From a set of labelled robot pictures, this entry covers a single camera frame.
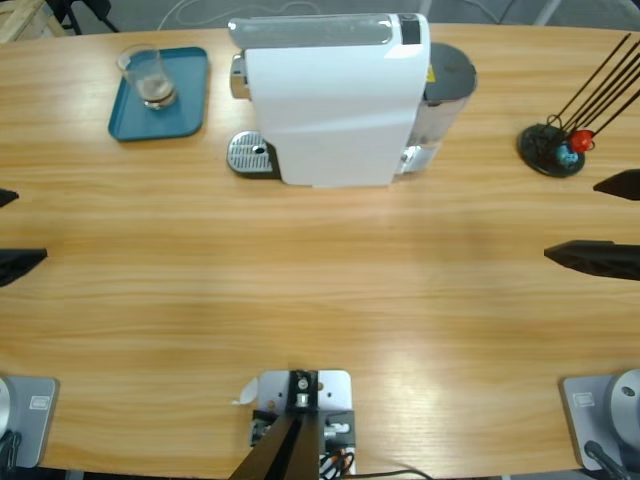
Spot clear glass cup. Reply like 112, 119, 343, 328
116, 43, 179, 111

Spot white capsule coffee machine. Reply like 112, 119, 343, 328
227, 12, 432, 190

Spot grey coffee machine lever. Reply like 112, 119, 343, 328
227, 13, 394, 49

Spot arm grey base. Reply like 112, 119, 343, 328
0, 374, 61, 469
558, 368, 640, 471

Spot red coffee capsule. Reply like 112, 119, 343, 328
569, 128, 596, 154

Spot black capsule holder with rods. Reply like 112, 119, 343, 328
517, 32, 640, 179

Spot teal plastic tray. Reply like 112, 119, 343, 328
107, 46, 210, 143

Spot wooden crate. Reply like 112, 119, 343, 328
0, 0, 64, 45

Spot white metal leg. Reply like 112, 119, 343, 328
535, 0, 561, 25

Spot black chair legs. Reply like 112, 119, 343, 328
47, 0, 121, 35

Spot clear water tank dark lid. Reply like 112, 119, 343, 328
409, 42, 479, 176

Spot white paper tag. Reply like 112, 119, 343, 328
229, 377, 259, 406

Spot base black cable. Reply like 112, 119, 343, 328
584, 439, 632, 480
0, 429, 24, 469

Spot white floor cable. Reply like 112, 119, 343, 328
159, 0, 321, 26

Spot thin black cable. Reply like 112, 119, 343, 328
357, 467, 441, 480

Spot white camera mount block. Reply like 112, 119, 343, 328
249, 368, 357, 476

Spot dark camera post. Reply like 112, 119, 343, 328
232, 369, 321, 480

